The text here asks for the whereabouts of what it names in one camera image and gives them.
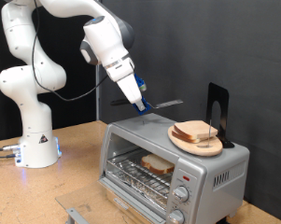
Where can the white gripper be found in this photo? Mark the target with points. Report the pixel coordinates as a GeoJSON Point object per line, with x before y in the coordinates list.
{"type": "Point", "coordinates": [127, 84]}

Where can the metal spatula with blue block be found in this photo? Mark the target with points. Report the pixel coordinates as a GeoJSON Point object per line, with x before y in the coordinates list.
{"type": "Point", "coordinates": [168, 103]}

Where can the thick white bread slice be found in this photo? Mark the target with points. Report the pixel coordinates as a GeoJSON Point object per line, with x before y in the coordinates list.
{"type": "Point", "coordinates": [155, 163]}

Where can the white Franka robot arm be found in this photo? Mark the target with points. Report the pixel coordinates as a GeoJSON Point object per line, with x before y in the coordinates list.
{"type": "Point", "coordinates": [31, 124]}

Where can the red oven indicator light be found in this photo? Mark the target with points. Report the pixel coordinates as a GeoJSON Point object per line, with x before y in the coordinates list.
{"type": "Point", "coordinates": [186, 178]}

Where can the silver oven knob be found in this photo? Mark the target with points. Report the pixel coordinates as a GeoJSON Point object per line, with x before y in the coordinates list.
{"type": "Point", "coordinates": [176, 217]}
{"type": "Point", "coordinates": [181, 194]}

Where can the silver toaster oven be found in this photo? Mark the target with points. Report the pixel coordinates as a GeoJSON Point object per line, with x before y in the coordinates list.
{"type": "Point", "coordinates": [221, 161]}

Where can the vertical metal pole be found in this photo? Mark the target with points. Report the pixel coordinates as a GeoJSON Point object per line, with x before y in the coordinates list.
{"type": "Point", "coordinates": [97, 105]}

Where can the thin bread slice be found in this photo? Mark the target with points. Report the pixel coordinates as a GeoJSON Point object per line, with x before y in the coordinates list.
{"type": "Point", "coordinates": [182, 137]}
{"type": "Point", "coordinates": [193, 129]}

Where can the round wooden board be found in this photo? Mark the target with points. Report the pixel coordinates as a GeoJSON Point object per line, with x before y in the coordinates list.
{"type": "Point", "coordinates": [193, 148]}

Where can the thin metal pin on board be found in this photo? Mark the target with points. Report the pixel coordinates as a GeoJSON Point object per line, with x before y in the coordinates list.
{"type": "Point", "coordinates": [209, 137]}

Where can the black metal bookend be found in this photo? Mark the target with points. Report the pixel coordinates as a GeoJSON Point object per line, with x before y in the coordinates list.
{"type": "Point", "coordinates": [222, 96]}

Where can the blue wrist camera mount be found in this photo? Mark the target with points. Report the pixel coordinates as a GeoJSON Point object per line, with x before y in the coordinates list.
{"type": "Point", "coordinates": [139, 81]}

